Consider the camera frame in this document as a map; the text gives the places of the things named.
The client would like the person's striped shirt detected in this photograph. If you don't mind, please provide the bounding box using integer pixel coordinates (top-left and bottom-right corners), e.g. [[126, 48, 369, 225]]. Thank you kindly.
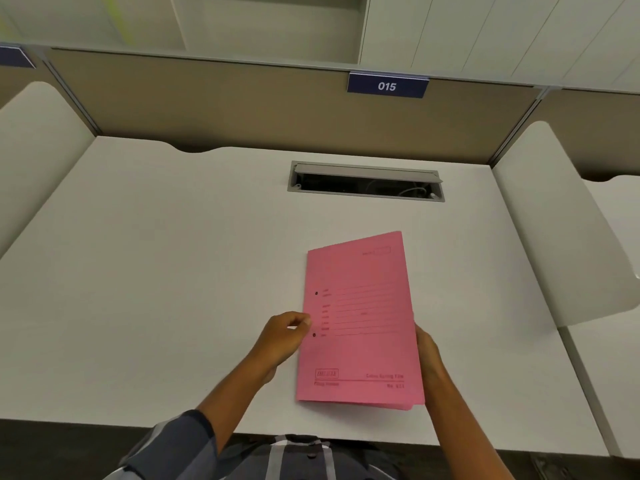
[[102, 409, 406, 480]]

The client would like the person's left hand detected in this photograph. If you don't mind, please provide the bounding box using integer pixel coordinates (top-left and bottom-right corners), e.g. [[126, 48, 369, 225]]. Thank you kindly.
[[248, 311, 312, 384]]

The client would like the person's left forearm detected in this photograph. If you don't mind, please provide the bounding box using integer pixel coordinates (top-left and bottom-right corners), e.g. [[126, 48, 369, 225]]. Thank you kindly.
[[196, 354, 277, 454]]

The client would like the white overhead cabinet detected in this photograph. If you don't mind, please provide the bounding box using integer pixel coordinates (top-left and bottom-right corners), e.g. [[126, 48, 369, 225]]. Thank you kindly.
[[0, 0, 640, 90]]

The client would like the person's right hand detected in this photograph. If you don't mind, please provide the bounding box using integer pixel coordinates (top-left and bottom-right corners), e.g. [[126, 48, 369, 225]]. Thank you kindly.
[[414, 323, 449, 398]]

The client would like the blue number sign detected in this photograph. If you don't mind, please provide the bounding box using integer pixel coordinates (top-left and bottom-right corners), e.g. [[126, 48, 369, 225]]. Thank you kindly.
[[347, 71, 430, 99], [0, 45, 37, 70]]

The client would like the grey desk cable port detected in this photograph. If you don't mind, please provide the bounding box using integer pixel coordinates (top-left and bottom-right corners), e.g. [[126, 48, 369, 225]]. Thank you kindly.
[[287, 161, 446, 203]]

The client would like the person's right forearm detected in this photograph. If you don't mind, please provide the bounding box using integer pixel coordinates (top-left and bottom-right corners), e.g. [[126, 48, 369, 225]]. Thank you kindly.
[[424, 379, 516, 480]]

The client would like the beige desk partition panel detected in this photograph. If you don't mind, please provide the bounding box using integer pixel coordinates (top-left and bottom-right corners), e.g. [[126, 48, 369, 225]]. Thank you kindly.
[[0, 64, 98, 135], [525, 89, 640, 181], [47, 48, 543, 165]]

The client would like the white curved side divider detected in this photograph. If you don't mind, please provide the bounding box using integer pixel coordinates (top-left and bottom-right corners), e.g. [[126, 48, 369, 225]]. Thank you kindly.
[[491, 120, 640, 329], [0, 81, 97, 258]]

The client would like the pink paper file folder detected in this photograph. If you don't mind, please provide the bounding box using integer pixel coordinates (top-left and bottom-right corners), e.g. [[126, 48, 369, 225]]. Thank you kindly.
[[295, 231, 426, 411]]

